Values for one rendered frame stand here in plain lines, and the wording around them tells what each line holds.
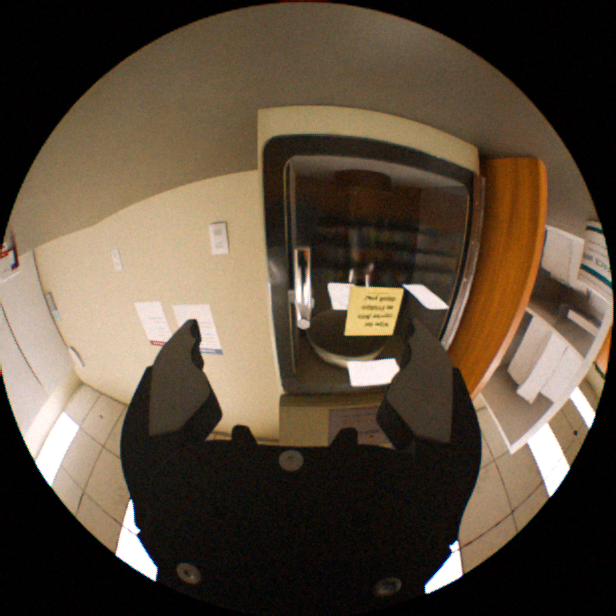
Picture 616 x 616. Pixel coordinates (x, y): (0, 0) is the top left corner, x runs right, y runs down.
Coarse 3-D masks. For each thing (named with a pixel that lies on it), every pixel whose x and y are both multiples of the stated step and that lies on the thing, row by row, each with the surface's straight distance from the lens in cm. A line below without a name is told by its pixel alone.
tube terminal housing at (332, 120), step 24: (264, 120) 28; (288, 120) 27; (312, 120) 27; (336, 120) 27; (360, 120) 28; (384, 120) 29; (408, 120) 31; (408, 144) 29; (432, 144) 32; (456, 144) 35; (264, 240) 25; (264, 264) 26
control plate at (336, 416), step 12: (360, 408) 41; (372, 408) 41; (336, 420) 40; (348, 420) 41; (360, 420) 41; (372, 420) 42; (336, 432) 41; (360, 432) 42; (372, 432) 43; (372, 444) 44
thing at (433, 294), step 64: (320, 192) 23; (384, 192) 25; (448, 192) 30; (320, 256) 24; (384, 256) 26; (448, 256) 31; (320, 320) 27; (448, 320) 36; (320, 384) 36; (384, 384) 40
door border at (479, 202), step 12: (480, 180) 35; (480, 192) 35; (480, 204) 35; (480, 228) 34; (480, 240) 34; (468, 252) 33; (468, 264) 34; (468, 276) 35; (456, 300) 35; (456, 312) 36; (456, 324) 38; (444, 336) 38; (444, 348) 40
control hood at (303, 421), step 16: (288, 400) 40; (304, 400) 40; (320, 400) 40; (336, 400) 40; (352, 400) 40; (368, 400) 41; (288, 416) 40; (304, 416) 40; (320, 416) 40; (288, 432) 41; (304, 432) 41; (320, 432) 41
